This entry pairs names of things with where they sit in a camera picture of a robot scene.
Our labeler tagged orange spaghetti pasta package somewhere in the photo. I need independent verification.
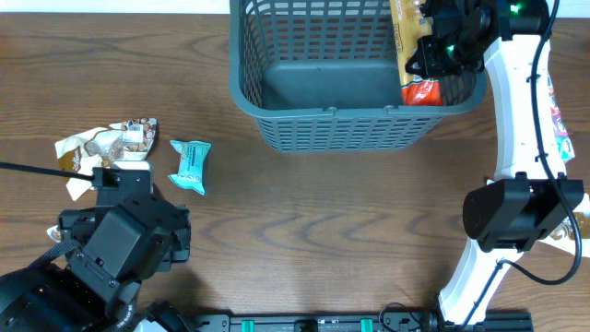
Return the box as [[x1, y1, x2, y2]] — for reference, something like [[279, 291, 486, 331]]
[[390, 0, 443, 106]]

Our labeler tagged grey plastic laundry basket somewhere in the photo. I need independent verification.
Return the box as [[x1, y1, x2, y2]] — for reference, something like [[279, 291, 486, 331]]
[[229, 0, 486, 153]]

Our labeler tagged blue Kleenex tissue pack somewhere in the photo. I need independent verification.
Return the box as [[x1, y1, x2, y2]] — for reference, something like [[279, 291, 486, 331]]
[[548, 77, 575, 163]]

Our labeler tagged beige snack pouch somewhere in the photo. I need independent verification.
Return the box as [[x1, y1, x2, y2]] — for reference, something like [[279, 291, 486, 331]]
[[543, 194, 589, 257], [54, 117, 158, 175], [46, 225, 62, 243]]

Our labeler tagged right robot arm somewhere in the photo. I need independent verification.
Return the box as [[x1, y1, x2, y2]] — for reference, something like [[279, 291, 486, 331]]
[[406, 0, 584, 331]]

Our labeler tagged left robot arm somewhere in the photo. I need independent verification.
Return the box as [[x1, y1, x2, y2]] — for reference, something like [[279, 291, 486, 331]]
[[1, 161, 191, 331]]

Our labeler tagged teal snack wrapper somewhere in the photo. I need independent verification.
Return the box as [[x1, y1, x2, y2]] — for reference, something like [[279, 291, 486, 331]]
[[169, 140, 211, 196]]

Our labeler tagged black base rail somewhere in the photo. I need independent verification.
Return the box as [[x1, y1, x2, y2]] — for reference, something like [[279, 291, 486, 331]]
[[137, 302, 535, 332]]

